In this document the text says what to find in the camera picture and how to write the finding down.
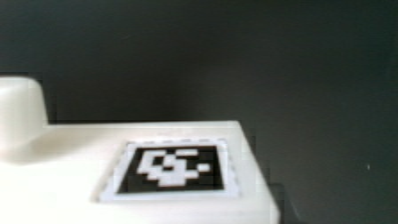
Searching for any white drawer tray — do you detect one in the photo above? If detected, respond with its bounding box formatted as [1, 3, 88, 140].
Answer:
[0, 77, 280, 224]

